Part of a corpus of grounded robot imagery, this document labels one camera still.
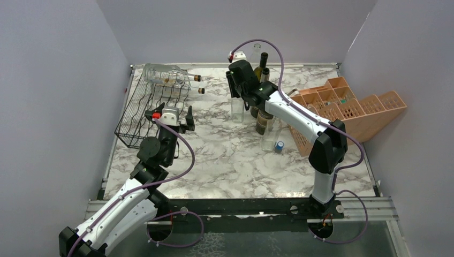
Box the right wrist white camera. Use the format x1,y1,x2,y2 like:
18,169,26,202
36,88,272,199
228,50,247,63

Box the pink plastic organizer basket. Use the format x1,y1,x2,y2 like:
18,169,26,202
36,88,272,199
289,77,407,143

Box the black wire wine rack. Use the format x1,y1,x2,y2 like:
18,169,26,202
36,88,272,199
115,68,192,149

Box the blue small cylinder can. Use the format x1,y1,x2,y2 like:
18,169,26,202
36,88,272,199
274,141,284,154

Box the bottle with brown cap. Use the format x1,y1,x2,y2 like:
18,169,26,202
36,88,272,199
187,74,202,82

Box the wrist white camera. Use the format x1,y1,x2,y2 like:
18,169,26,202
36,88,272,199
152,107,180,126
228,50,247,63

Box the clear rounded glass bottle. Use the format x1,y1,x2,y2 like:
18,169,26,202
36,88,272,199
261,117,283,152

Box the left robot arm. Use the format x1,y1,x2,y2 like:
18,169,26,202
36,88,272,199
58,104,195,256

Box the purple cable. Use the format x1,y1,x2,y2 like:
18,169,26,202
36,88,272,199
230,39,369,245
67,118,196,257

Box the dark green wine bottle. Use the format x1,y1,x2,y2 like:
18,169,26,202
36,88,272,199
254,52,269,81

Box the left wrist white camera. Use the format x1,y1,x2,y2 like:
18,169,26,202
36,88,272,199
152,107,180,126

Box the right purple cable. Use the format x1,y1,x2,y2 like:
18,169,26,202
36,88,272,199
230,39,369,245

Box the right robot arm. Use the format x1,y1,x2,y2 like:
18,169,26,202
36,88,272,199
226,59,347,218

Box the wine bottle silver foil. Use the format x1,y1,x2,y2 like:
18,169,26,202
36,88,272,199
255,110,274,135
249,68,272,119

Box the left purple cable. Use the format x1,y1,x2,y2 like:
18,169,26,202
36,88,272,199
67,118,196,257

